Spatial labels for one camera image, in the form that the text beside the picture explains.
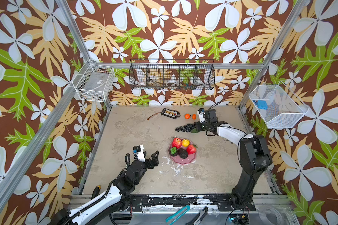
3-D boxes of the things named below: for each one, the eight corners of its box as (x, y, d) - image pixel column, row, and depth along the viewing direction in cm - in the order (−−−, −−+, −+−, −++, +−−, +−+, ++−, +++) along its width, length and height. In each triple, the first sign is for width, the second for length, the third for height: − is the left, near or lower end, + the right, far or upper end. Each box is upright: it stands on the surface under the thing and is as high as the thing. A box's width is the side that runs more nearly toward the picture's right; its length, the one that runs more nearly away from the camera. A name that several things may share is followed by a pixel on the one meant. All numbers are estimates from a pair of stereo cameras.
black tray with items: (160, 114, 117) (160, 112, 116) (164, 108, 122) (164, 106, 120) (178, 120, 113) (178, 118, 112) (181, 113, 118) (181, 112, 116)
